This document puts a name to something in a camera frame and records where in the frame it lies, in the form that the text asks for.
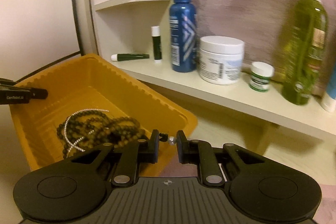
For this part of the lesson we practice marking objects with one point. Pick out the small green label jar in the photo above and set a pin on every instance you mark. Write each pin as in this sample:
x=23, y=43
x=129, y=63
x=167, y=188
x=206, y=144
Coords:
x=261, y=74

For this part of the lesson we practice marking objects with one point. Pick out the blue white tube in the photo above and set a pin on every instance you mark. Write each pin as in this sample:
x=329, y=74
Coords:
x=328, y=101

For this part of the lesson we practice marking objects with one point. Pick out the white cream jar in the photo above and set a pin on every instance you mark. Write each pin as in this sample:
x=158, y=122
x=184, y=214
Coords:
x=220, y=59

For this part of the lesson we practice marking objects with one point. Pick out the small pearl earring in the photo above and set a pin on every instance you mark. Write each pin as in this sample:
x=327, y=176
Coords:
x=167, y=139

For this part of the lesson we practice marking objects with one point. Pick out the green lip balm stick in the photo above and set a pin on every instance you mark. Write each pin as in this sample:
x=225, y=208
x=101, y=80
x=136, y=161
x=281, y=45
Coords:
x=156, y=39

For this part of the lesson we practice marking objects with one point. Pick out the dark green small tube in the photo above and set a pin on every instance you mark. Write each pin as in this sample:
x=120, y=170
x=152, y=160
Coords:
x=129, y=56

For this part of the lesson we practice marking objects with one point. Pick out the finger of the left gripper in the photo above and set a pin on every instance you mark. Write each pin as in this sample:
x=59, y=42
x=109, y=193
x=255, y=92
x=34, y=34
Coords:
x=13, y=95
x=7, y=82

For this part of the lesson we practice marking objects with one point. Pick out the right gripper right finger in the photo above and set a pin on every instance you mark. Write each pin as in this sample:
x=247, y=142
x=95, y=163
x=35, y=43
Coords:
x=201, y=154

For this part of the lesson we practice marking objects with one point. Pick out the green oil spray bottle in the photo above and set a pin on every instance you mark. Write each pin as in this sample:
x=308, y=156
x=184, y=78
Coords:
x=304, y=50

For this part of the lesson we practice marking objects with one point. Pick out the orange plastic tray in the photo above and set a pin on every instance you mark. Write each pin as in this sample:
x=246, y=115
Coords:
x=89, y=82

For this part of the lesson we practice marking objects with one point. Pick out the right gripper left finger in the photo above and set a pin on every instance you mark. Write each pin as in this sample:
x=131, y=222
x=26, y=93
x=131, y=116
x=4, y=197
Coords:
x=133, y=155

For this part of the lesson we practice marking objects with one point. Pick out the blue spray bottle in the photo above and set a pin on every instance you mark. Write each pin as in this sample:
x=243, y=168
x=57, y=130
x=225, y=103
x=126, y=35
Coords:
x=183, y=36

